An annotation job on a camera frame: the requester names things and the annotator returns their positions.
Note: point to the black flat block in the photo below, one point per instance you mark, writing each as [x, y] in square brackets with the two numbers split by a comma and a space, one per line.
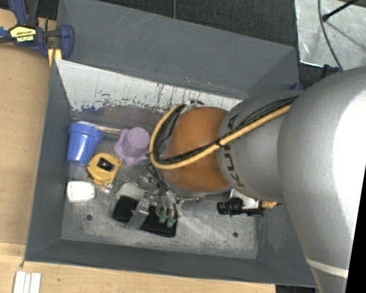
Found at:
[123, 209]

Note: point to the purple plastic cup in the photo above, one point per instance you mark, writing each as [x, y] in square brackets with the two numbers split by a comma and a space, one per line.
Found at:
[132, 146]

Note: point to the white rounded box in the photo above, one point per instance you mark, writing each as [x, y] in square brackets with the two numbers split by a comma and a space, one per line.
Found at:
[79, 192]

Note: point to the yellow tape measure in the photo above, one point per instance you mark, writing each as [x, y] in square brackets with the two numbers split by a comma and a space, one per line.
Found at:
[104, 168]

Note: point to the grey metal bin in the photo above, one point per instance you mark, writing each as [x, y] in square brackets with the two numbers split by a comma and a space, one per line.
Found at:
[144, 45]

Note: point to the pale wood board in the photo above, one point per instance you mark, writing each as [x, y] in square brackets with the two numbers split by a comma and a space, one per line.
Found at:
[5, 147]

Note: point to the white rounded object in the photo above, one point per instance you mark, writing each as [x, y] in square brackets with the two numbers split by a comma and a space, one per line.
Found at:
[128, 189]

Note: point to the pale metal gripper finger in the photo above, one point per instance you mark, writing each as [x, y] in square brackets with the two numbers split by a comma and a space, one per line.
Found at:
[139, 215]

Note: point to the blue plastic cup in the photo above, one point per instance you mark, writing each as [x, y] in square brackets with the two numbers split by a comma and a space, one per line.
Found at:
[81, 142]

